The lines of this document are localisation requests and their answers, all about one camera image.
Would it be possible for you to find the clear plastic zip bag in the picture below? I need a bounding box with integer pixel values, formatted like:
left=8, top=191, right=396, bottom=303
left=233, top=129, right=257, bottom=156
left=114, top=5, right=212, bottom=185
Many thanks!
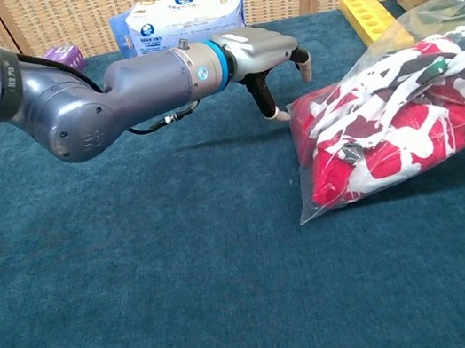
left=262, top=0, right=465, bottom=226

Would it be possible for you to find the white blue wipes pack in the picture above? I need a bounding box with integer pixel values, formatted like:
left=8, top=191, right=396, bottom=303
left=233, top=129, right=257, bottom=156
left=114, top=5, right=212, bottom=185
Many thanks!
left=107, top=0, right=253, bottom=63

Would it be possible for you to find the purple carton box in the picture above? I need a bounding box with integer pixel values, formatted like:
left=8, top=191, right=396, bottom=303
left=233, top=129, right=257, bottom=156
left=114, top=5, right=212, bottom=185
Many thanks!
left=41, top=41, right=89, bottom=77

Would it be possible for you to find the red white patterned cloth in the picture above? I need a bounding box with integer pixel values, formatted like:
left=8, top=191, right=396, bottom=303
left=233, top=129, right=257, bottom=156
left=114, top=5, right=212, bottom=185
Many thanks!
left=280, top=28, right=465, bottom=215

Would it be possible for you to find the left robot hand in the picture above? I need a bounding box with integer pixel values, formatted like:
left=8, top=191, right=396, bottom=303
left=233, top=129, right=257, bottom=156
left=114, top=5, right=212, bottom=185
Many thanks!
left=219, top=15, right=322, bottom=131

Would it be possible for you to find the blue carpet table mat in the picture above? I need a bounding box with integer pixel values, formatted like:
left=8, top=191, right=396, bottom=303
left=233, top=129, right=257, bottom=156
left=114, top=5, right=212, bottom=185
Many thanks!
left=0, top=0, right=465, bottom=348

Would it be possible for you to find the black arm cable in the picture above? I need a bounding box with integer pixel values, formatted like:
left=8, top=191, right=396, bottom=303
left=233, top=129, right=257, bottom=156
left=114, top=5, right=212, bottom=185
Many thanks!
left=0, top=0, right=207, bottom=161

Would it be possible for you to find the yellow holed block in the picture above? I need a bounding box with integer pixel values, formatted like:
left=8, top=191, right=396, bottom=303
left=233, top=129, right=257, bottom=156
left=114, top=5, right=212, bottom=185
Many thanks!
left=337, top=0, right=416, bottom=59

